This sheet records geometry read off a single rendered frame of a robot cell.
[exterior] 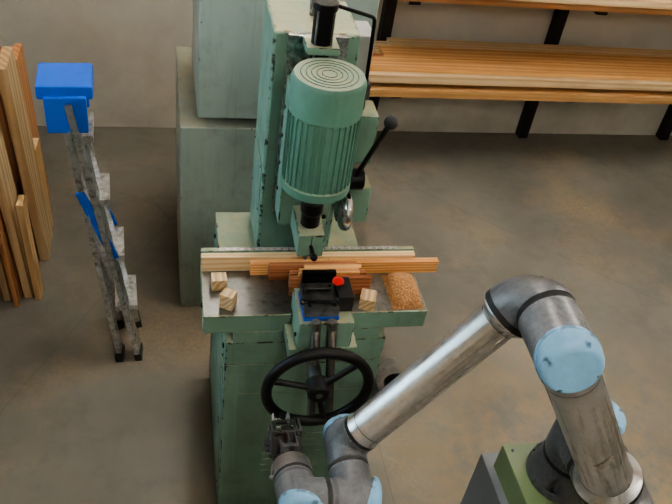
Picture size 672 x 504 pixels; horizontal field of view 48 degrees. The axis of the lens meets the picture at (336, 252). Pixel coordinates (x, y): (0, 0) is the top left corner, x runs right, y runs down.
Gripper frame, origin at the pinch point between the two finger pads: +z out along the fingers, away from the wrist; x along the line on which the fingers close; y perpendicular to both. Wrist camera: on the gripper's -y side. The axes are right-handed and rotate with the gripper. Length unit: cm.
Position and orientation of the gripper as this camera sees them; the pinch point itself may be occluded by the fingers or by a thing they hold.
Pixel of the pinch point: (278, 424)
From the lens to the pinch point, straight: 192.3
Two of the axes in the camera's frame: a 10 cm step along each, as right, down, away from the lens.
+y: 0.7, -9.4, -3.4
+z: -2.0, -3.5, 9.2
